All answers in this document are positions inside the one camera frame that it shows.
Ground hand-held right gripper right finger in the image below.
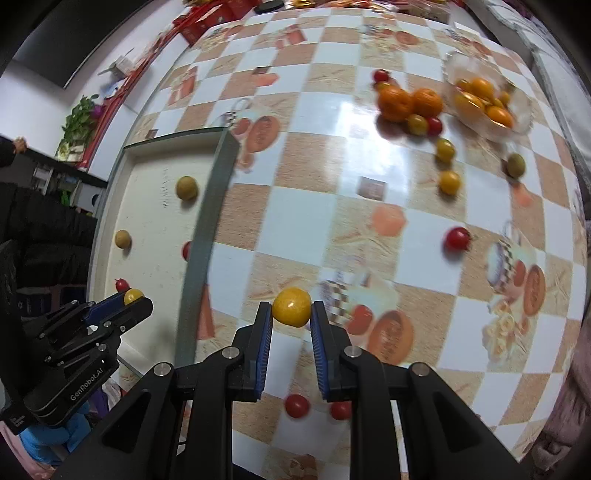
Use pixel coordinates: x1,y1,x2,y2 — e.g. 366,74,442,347
310,301,519,480

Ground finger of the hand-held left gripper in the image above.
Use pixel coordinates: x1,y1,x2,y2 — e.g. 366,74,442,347
39,294,134,342
44,296,154,368

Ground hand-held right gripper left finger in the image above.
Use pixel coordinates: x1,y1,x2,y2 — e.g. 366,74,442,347
81,302,273,480

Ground large yellow cherry tomato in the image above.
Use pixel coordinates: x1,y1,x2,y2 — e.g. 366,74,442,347
271,287,312,328

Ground white plastic tray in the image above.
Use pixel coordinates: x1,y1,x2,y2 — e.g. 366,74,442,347
87,128,243,376

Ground blue cloth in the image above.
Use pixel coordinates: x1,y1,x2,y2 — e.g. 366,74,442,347
18,401,93,454

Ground green potted plant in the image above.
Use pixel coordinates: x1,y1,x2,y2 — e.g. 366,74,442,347
55,95,105,160

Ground orange mandarin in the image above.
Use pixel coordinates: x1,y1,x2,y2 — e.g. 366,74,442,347
378,86,414,123
453,91,486,121
486,105,515,130
411,87,445,117
469,77,496,101

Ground red gift boxes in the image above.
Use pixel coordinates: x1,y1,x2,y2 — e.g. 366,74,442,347
172,0,259,47

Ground clear glass bowl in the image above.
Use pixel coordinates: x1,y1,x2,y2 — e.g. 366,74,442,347
442,50,536,143

